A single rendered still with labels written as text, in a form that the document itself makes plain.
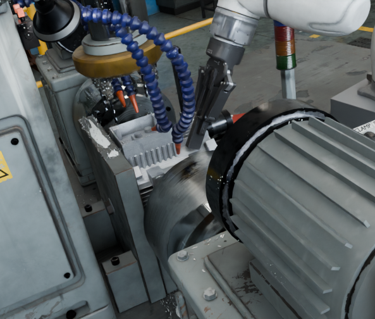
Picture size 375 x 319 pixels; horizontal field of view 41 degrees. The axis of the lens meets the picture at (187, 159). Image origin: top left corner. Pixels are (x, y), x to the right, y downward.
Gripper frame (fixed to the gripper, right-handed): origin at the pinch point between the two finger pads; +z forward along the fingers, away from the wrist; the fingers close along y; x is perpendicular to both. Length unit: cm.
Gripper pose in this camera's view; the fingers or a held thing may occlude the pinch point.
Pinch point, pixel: (197, 133)
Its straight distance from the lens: 107.8
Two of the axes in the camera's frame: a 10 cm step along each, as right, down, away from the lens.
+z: -3.1, 9.0, 3.0
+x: 8.6, 1.3, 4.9
